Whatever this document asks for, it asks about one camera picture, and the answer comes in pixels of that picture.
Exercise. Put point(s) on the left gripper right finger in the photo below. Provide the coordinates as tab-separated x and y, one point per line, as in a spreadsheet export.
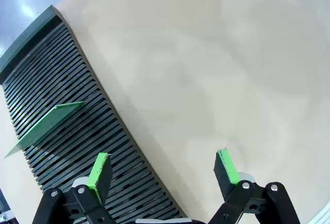
227	175

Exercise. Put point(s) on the black slotted PCB rack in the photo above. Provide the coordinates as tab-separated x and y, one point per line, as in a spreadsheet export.
77	85

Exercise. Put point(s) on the green perforated PCB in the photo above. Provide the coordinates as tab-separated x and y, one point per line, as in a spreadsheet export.
46	126

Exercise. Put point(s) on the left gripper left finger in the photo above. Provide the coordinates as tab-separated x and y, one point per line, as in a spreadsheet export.
96	175

